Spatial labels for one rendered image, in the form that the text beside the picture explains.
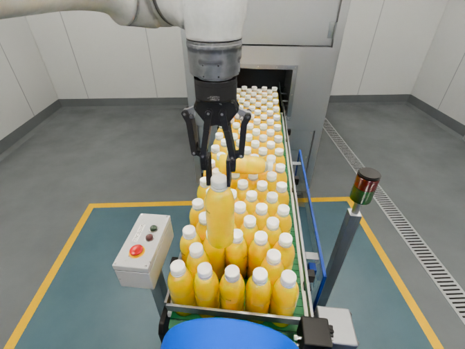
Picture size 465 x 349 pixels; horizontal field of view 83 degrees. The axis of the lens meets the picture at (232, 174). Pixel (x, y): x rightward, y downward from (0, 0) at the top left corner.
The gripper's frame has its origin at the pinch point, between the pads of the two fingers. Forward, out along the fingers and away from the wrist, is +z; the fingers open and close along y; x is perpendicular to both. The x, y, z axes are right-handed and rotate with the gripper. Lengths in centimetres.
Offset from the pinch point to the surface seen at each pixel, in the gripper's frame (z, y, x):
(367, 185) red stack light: 14.1, 40.5, 16.7
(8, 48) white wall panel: 35, -319, 290
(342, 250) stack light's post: 45, 41, 18
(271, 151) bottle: 30, 15, 61
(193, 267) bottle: 32.1, -7.7, -3.3
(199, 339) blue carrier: 15.0, 0.5, -28.0
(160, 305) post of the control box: 62, -24, 0
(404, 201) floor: 137, 154, 160
